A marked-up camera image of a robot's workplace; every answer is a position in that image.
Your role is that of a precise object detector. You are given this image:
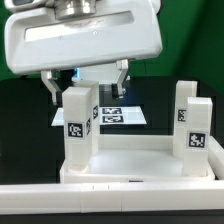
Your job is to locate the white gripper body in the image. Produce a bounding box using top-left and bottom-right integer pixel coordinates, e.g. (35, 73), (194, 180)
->
(4, 0), (162, 75)

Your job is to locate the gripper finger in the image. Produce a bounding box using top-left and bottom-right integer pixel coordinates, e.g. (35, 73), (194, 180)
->
(41, 70), (62, 105)
(111, 59), (129, 99)

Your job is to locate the white desk top tray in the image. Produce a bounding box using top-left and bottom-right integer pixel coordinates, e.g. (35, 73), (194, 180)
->
(60, 134), (215, 184)

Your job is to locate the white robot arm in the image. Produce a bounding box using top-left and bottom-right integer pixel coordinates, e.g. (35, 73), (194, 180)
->
(4, 0), (162, 103)

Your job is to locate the fiducial marker sheet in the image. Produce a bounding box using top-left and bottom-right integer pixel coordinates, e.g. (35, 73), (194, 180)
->
(50, 106), (148, 128)

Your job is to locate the white L-shaped fence wall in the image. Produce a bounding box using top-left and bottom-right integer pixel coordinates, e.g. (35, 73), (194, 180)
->
(0, 137), (224, 215)

